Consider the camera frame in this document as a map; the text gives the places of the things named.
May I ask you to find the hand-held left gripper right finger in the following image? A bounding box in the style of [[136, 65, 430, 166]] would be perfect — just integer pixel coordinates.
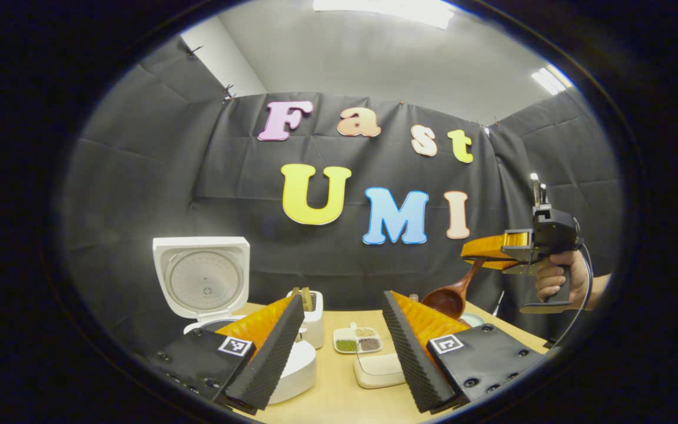
[[381, 290, 549, 414]]

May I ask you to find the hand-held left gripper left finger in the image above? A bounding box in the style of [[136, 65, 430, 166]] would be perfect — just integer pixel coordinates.
[[149, 293, 305, 416]]

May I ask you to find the clear tray of rice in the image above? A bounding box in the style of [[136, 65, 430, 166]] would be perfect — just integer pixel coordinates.
[[353, 352, 406, 390]]

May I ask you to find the brown wooden spoon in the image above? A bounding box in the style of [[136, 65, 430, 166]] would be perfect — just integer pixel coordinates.
[[421, 257, 487, 321]]

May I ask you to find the white rice cooker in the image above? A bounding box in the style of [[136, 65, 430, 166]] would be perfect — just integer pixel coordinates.
[[152, 237, 318, 405]]

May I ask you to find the white toaster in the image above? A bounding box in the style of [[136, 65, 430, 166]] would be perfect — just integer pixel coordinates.
[[286, 290, 324, 350]]

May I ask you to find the divided dish of grains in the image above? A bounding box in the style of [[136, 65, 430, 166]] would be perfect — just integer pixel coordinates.
[[333, 323, 384, 355]]

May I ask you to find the small ceiling light panel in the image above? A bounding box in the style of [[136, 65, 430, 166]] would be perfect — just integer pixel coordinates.
[[531, 65, 573, 95]]

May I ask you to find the black backdrop cloth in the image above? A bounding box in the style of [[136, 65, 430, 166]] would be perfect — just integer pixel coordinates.
[[62, 35, 622, 354]]

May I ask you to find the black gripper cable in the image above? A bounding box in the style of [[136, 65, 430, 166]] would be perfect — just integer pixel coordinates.
[[544, 243, 594, 349]]

